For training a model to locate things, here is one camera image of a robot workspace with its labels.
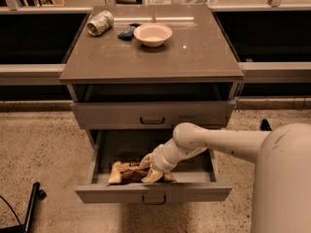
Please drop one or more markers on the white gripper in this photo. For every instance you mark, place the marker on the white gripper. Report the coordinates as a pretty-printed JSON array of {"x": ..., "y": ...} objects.
[{"x": 158, "y": 160}]

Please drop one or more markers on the brown chip bag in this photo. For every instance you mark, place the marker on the brown chip bag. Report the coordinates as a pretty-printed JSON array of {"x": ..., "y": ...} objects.
[{"x": 130, "y": 172}]

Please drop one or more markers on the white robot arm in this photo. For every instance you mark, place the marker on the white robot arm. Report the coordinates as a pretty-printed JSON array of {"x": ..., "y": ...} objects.
[{"x": 282, "y": 185}]

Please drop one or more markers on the open grey middle drawer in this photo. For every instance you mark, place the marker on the open grey middle drawer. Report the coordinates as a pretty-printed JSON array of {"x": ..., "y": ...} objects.
[{"x": 196, "y": 179}]

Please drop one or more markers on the closed grey top drawer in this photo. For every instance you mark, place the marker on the closed grey top drawer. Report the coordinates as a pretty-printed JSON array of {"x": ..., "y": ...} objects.
[{"x": 151, "y": 115}]

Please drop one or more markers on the grey drawer cabinet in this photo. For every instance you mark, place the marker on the grey drawer cabinet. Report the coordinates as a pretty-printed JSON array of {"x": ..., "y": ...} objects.
[{"x": 194, "y": 64}]

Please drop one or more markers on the black left base leg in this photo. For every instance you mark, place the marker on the black left base leg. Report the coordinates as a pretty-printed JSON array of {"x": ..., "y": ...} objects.
[{"x": 36, "y": 194}]

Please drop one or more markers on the black base leg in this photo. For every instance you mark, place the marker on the black base leg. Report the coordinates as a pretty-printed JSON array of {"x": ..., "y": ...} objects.
[
  {"x": 265, "y": 126},
  {"x": 36, "y": 194}
]

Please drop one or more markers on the black right base leg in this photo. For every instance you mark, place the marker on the black right base leg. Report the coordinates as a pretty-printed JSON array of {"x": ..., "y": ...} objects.
[{"x": 265, "y": 126}]

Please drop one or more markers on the white paper bowl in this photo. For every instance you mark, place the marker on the white paper bowl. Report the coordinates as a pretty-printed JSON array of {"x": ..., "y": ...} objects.
[{"x": 152, "y": 35}]

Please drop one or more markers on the dark blue snack packet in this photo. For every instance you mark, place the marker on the dark blue snack packet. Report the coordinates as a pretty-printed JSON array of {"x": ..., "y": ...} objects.
[{"x": 127, "y": 33}]

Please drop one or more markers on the green soda can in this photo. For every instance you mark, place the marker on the green soda can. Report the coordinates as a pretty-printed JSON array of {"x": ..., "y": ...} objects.
[{"x": 100, "y": 23}]

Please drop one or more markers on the grey metal railing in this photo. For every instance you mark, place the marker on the grey metal railing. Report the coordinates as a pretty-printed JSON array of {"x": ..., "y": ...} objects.
[{"x": 29, "y": 73}]

